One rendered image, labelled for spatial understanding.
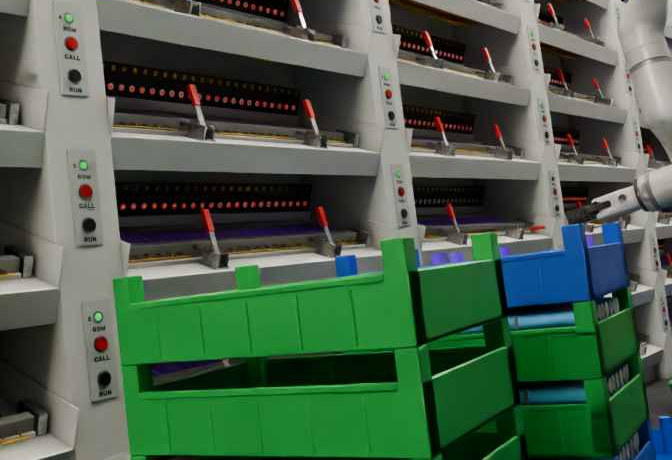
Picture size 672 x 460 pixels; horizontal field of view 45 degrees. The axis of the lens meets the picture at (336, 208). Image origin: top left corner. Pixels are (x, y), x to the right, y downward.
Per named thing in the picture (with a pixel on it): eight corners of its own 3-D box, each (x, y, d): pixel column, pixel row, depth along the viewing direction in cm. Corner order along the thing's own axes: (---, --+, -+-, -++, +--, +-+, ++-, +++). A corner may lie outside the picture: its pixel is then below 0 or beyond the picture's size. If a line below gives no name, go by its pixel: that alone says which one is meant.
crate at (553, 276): (630, 285, 101) (621, 221, 101) (590, 300, 83) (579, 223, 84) (413, 305, 116) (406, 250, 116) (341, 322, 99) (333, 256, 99)
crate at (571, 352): (640, 350, 100) (630, 285, 101) (602, 379, 83) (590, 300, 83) (420, 362, 115) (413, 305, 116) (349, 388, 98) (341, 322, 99)
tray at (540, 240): (549, 254, 208) (556, 218, 206) (417, 273, 161) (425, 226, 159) (480, 236, 220) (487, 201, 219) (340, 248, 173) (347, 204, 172)
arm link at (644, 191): (656, 208, 170) (642, 213, 172) (669, 208, 177) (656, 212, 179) (643, 171, 172) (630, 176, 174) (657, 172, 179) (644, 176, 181)
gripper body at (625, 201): (645, 210, 171) (596, 225, 178) (660, 209, 179) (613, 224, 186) (633, 176, 173) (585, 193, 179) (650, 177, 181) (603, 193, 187)
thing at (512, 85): (527, 106, 211) (538, 53, 209) (392, 82, 164) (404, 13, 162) (461, 96, 223) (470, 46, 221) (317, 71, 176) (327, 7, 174)
